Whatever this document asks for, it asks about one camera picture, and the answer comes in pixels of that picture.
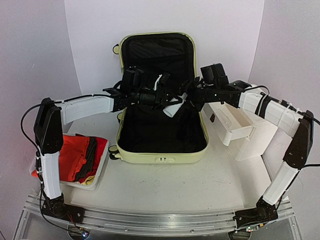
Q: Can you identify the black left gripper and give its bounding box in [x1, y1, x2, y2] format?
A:
[131, 85, 184, 112]

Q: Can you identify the white deodorant spray bottle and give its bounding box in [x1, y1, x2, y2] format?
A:
[162, 93, 187, 118]

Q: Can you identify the pale green hard-shell suitcase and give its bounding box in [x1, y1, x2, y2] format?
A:
[108, 32, 209, 164]

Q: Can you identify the white three-drawer storage cabinet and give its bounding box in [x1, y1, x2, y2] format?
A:
[203, 102, 278, 162]

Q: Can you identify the red printed t-shirt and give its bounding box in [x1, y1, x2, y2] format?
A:
[74, 134, 109, 180]

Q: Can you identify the black dotted garment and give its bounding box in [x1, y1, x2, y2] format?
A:
[74, 136, 98, 182]

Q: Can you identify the white perforated plastic basket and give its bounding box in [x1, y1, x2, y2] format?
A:
[32, 134, 109, 198]

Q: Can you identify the orange garment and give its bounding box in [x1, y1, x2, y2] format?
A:
[31, 134, 90, 183]

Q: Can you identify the yellow cloth garment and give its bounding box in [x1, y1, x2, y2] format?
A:
[75, 175, 95, 186]

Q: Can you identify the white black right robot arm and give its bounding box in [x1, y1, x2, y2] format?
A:
[185, 80, 315, 230]

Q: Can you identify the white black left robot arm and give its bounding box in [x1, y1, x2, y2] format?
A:
[33, 87, 183, 219]

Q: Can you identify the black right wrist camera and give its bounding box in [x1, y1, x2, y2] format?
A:
[200, 63, 229, 89]

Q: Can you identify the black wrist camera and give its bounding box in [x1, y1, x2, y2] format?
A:
[121, 66, 171, 93]
[200, 63, 229, 89]

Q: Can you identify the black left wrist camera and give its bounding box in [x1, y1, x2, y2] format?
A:
[121, 66, 171, 93]

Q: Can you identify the aluminium front mounting rail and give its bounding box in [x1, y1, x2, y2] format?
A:
[13, 195, 302, 240]

